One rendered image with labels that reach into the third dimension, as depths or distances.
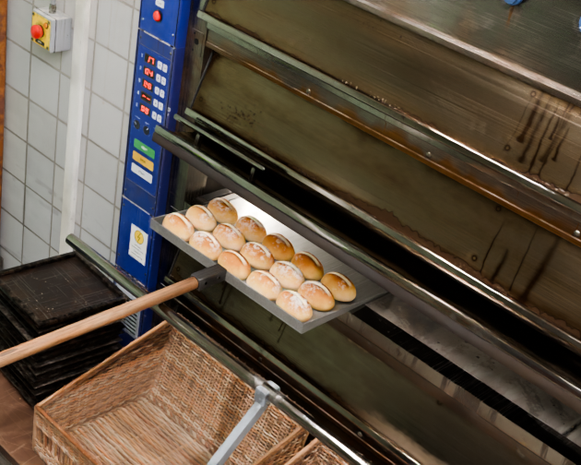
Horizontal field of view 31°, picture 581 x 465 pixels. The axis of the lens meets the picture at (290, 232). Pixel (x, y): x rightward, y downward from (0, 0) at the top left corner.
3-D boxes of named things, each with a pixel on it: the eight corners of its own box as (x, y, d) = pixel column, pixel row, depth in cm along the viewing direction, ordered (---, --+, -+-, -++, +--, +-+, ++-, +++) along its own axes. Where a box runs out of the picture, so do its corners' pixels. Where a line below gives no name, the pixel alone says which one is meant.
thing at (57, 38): (51, 38, 310) (52, 5, 306) (70, 50, 305) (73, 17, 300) (29, 41, 305) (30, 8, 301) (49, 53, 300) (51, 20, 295)
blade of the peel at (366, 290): (301, 334, 241) (302, 324, 240) (149, 227, 271) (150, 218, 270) (397, 287, 266) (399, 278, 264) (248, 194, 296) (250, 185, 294)
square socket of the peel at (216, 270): (198, 292, 249) (200, 280, 248) (188, 284, 251) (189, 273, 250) (226, 280, 255) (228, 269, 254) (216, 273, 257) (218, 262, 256)
